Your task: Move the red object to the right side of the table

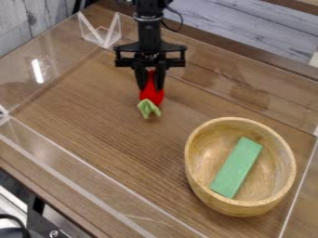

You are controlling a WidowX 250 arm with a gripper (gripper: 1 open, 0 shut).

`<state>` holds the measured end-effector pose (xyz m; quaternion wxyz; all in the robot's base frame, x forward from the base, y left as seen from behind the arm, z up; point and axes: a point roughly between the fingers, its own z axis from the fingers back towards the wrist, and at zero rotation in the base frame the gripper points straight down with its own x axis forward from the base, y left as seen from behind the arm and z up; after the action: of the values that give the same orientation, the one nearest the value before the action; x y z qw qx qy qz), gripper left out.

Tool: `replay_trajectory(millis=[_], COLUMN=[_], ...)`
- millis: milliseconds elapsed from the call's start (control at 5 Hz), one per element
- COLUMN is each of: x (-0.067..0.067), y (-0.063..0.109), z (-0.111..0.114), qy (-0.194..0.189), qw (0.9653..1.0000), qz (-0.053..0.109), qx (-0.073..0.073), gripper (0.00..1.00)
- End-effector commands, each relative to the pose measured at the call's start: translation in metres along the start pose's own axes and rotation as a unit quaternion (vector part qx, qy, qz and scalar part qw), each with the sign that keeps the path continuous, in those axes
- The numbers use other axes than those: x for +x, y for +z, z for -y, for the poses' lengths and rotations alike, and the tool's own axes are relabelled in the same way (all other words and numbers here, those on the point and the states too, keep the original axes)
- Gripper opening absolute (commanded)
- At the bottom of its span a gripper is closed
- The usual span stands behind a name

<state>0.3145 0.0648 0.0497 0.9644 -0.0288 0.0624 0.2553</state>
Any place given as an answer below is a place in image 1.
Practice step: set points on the black metal table frame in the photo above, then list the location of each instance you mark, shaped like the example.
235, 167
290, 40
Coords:
27, 217

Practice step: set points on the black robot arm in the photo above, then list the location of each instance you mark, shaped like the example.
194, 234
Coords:
148, 16

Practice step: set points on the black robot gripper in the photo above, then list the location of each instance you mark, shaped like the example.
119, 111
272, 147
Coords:
168, 55

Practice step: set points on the clear acrylic tray walls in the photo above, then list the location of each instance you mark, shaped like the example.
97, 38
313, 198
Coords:
111, 167

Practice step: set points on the green rectangular block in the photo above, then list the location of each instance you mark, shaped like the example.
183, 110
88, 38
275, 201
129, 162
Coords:
235, 168

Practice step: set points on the wooden bowl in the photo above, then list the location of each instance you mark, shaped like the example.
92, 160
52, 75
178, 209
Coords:
271, 176

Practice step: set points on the clear acrylic corner bracket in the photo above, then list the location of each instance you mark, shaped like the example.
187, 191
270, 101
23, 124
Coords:
100, 36

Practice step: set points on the red plush strawberry toy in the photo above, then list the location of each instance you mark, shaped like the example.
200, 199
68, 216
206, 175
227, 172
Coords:
150, 98

